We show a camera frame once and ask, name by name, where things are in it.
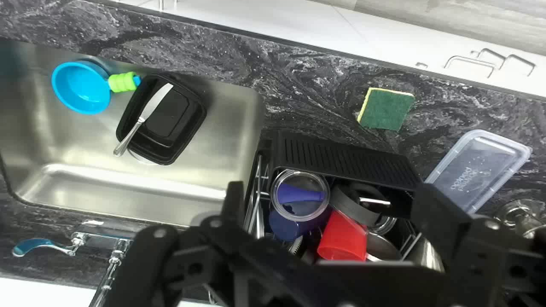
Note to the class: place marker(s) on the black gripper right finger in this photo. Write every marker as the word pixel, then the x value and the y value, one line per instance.
pixel 484 256

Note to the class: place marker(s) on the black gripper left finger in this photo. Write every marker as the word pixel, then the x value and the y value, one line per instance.
pixel 154 256

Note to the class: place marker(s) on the silver table knife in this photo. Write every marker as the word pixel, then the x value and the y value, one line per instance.
pixel 146 116

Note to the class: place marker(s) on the stainless steel sink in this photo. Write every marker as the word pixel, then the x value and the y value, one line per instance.
pixel 69 154

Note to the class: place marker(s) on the black dish rack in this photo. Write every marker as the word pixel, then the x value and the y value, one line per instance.
pixel 342 159

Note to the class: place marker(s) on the tall chrome faucet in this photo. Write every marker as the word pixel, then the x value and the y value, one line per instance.
pixel 113 266

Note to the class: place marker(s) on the small metal cone dripper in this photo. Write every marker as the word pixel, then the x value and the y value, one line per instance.
pixel 521 219

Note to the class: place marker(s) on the clear plastic container lid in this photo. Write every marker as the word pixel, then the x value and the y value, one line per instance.
pixel 479 167

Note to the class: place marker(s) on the black plastic food container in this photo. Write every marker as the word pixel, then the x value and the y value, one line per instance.
pixel 171 121

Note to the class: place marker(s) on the grey black round lid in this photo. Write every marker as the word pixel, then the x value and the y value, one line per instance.
pixel 351 205

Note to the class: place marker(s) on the red plastic cup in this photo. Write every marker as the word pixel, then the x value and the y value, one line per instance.
pixel 342 239

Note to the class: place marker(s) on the blue round cup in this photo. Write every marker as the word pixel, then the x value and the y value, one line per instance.
pixel 299 193

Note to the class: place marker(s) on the green yellow sponge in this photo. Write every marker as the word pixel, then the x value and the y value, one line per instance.
pixel 386 109

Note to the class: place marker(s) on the small green plastic cup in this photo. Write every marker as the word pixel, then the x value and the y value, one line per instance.
pixel 122 82

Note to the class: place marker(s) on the blue plastic bowl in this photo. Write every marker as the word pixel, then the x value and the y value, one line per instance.
pixel 79 87

